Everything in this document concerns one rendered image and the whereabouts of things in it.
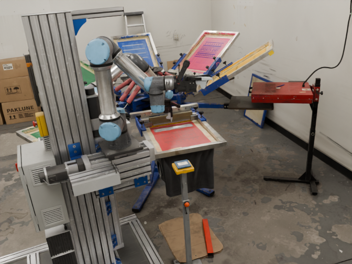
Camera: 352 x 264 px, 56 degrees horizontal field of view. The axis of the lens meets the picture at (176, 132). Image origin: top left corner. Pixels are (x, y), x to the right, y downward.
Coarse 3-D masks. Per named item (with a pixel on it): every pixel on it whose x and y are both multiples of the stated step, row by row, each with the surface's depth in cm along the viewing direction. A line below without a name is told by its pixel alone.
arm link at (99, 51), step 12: (96, 48) 160; (108, 48) 162; (96, 60) 162; (108, 60) 165; (96, 72) 167; (108, 72) 169; (96, 84) 171; (108, 84) 170; (108, 96) 172; (108, 108) 174; (108, 120) 175; (120, 120) 181; (108, 132) 177; (120, 132) 180
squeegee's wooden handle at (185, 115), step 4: (184, 112) 305; (188, 112) 306; (156, 116) 300; (160, 116) 300; (164, 116) 301; (176, 116) 304; (180, 116) 305; (184, 116) 306; (188, 116) 307; (152, 120) 299; (156, 120) 300; (160, 120) 301; (164, 120) 302; (168, 120) 303; (172, 120) 304; (152, 124) 300
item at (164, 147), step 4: (152, 128) 302; (156, 128) 301; (152, 132) 294; (160, 132) 293; (164, 132) 292; (168, 132) 292; (156, 136) 285; (160, 136) 284; (156, 140) 277; (160, 140) 276; (160, 144) 270; (164, 144) 269; (172, 144) 268; (176, 144) 268; (180, 144) 267; (184, 144) 267; (164, 148) 262; (168, 148) 262; (172, 148) 261
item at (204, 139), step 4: (172, 124) 308; (176, 124) 308; (180, 124) 307; (192, 124) 305; (180, 128) 298; (184, 128) 297; (188, 128) 296; (192, 128) 296; (196, 128) 295; (196, 132) 288; (200, 132) 287; (200, 136) 279; (204, 136) 278; (192, 140) 272; (196, 140) 272; (200, 140) 271; (204, 140) 271; (208, 140) 270; (188, 144) 266; (192, 144) 266; (196, 144) 265
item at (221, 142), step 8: (200, 120) 303; (208, 128) 284; (144, 136) 280; (216, 136) 268; (152, 144) 262; (200, 144) 257; (208, 144) 256; (216, 144) 257; (224, 144) 258; (160, 152) 248; (168, 152) 248; (176, 152) 250; (184, 152) 252
